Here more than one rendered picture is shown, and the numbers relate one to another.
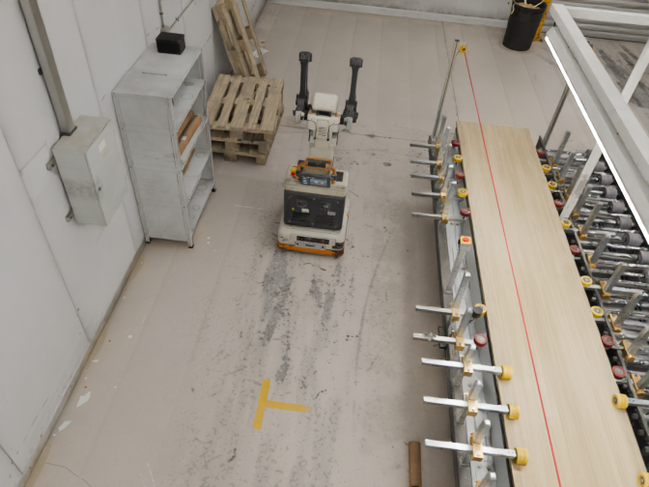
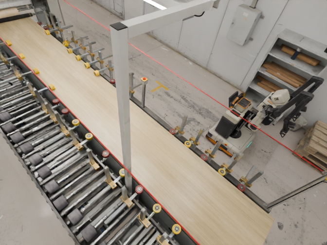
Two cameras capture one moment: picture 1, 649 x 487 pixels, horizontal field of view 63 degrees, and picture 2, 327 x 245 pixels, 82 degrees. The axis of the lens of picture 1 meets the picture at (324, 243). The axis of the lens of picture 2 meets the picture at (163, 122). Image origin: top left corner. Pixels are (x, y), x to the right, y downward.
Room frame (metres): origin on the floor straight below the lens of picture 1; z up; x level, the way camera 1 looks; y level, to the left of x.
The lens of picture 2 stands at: (3.94, -2.38, 2.80)
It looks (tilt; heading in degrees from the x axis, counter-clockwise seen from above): 51 degrees down; 123
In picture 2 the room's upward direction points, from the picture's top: 11 degrees clockwise
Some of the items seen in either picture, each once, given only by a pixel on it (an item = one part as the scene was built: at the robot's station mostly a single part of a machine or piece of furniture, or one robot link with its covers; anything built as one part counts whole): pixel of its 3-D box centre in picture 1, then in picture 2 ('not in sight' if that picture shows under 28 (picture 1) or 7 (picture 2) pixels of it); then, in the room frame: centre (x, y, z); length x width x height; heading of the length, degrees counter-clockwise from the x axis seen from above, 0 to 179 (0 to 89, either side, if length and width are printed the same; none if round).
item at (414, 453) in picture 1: (414, 465); not in sight; (1.57, -0.75, 0.04); 0.30 x 0.08 x 0.08; 178
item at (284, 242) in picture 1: (314, 221); (230, 135); (3.81, 0.11, 0.16); 0.67 x 0.64 x 0.25; 177
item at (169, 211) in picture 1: (173, 150); (279, 80); (3.90, 1.44, 0.78); 0.90 x 0.45 x 1.55; 178
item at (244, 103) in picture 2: (317, 168); (242, 104); (3.70, 0.12, 0.87); 0.23 x 0.15 x 0.11; 87
